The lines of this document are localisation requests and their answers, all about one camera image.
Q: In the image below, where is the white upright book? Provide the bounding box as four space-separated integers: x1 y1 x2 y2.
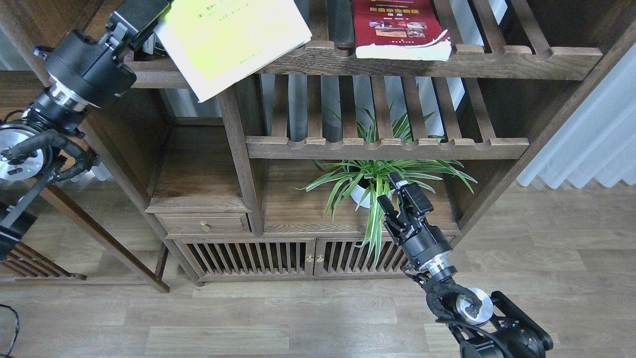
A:
142 35 155 55

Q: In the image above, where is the white plant pot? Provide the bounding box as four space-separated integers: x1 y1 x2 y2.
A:
351 183 377 211

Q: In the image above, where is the green spider plant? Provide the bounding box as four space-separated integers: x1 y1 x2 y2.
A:
293 102 477 262

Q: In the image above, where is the dark green upright book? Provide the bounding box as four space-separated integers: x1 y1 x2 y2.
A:
152 42 167 56

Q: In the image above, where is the white curtain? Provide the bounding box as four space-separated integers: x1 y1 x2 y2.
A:
516 47 636 189

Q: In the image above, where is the red book on top shelf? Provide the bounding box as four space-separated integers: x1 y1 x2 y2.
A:
352 0 452 61

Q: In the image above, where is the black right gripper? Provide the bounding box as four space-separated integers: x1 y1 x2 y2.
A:
377 172 456 271

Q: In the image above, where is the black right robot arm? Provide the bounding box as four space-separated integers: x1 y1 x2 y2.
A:
378 172 554 358

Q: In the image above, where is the yellow-green book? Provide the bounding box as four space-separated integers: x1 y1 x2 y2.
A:
155 0 312 102

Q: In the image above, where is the dark wooden bookshelf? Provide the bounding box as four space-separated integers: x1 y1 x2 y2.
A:
0 0 636 286

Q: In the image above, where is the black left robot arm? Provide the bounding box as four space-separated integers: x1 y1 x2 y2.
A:
1 0 171 261

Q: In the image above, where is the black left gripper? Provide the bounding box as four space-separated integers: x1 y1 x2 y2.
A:
34 0 171 110

